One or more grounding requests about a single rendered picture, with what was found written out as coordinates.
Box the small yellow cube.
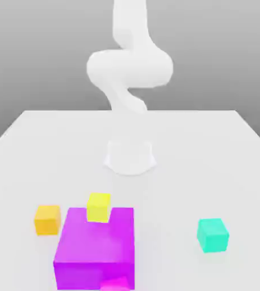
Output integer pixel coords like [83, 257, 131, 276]
[86, 192, 112, 223]

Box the small orange cube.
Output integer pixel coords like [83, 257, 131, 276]
[33, 205, 61, 236]

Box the small teal cube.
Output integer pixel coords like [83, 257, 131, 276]
[196, 218, 230, 253]

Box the small magenta cube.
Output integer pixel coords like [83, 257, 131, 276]
[100, 277, 131, 291]

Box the large purple box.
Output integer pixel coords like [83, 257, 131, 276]
[53, 207, 136, 291]

